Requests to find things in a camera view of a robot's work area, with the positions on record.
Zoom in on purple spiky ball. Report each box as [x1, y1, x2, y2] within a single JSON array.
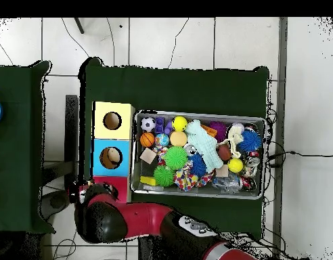
[[208, 121, 228, 143]]

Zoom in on black and white soccer ball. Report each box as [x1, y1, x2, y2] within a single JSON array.
[[141, 116, 157, 133]]

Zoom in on green fuzzy ball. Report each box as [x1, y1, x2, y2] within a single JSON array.
[[163, 146, 189, 171], [153, 165, 176, 188]]

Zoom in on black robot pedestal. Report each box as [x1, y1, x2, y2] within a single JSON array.
[[137, 235, 167, 260]]

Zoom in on black power cable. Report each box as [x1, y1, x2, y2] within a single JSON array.
[[267, 150, 333, 168]]

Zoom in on brown toy football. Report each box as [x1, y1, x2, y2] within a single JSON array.
[[216, 144, 232, 161]]

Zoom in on shallow clear mesh bin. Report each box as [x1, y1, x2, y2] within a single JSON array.
[[129, 109, 267, 200]]

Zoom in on blue fuzzy ball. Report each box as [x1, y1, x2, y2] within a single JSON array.
[[188, 153, 207, 177], [238, 129, 263, 152]]

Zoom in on small orange basketball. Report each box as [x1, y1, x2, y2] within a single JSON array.
[[139, 131, 156, 148]]

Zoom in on thin black floor cable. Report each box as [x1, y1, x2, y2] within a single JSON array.
[[167, 17, 190, 69]]

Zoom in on mint green knitted cloth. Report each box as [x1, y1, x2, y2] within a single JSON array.
[[185, 119, 224, 174]]

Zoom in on black upright panel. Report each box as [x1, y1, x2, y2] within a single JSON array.
[[64, 94, 79, 192]]

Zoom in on dark green table cloth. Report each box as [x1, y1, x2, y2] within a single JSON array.
[[78, 56, 270, 236], [0, 60, 56, 234]]

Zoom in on multicoloured knotted fabric toy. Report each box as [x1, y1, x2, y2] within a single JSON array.
[[152, 146, 169, 166]]

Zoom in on yellow ball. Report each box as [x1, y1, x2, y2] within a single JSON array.
[[172, 116, 188, 132]]

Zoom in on orange plastic block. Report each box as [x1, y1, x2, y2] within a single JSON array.
[[201, 124, 219, 137]]

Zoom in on grey rounded base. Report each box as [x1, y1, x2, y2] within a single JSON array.
[[40, 189, 74, 220]]

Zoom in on wooden box with three holes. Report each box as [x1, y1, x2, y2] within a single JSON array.
[[87, 101, 136, 204]]

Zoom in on black stand with legs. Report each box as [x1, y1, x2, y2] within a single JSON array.
[[73, 17, 85, 35]]

